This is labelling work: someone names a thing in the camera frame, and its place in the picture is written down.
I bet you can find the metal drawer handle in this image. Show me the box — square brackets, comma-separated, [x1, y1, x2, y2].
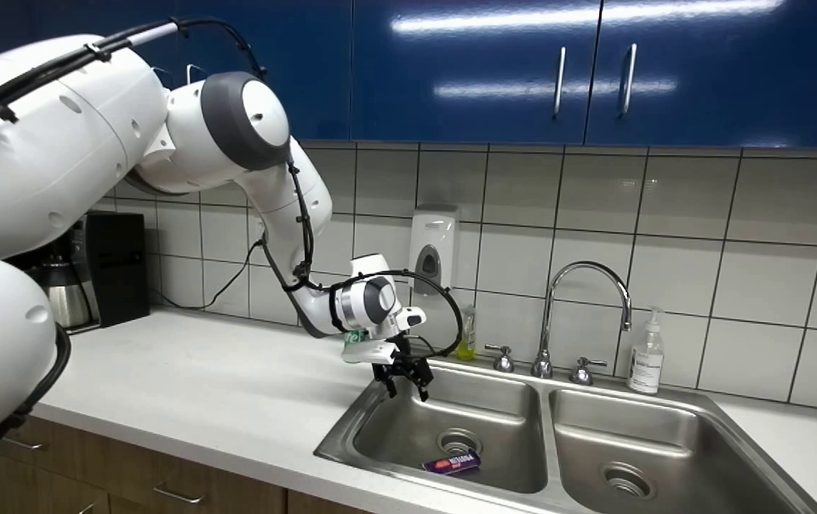
[3, 435, 49, 456]
[149, 482, 206, 509]

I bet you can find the wooden base cabinet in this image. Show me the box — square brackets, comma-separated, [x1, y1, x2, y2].
[0, 411, 369, 514]

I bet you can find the clear pump soap bottle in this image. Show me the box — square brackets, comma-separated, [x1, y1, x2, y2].
[624, 309, 669, 397]

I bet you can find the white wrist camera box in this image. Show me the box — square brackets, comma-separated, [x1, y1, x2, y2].
[336, 332, 402, 372]

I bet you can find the purple red chocolate bar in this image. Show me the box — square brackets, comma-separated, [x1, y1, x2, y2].
[423, 452, 481, 479]

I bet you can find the white wall soap dispenser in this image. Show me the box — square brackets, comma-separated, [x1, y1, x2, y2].
[406, 208, 459, 298]

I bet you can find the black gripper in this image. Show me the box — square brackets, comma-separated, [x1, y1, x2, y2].
[372, 341, 434, 404]

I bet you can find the black power cord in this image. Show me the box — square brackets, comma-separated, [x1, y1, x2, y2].
[199, 237, 272, 315]

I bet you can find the chrome gooseneck faucet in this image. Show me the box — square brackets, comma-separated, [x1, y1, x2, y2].
[531, 257, 637, 379]

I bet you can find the silver cabinet door handle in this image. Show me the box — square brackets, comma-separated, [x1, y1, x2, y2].
[551, 42, 570, 124]
[620, 40, 640, 121]

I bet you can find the black coffee maker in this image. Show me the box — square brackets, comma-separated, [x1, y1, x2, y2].
[6, 208, 150, 332]

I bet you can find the stainless steel double sink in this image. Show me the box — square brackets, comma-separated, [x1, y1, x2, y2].
[313, 347, 817, 514]

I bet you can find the chrome faucet handle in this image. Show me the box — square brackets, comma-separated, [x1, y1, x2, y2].
[481, 344, 517, 375]
[564, 354, 607, 389]

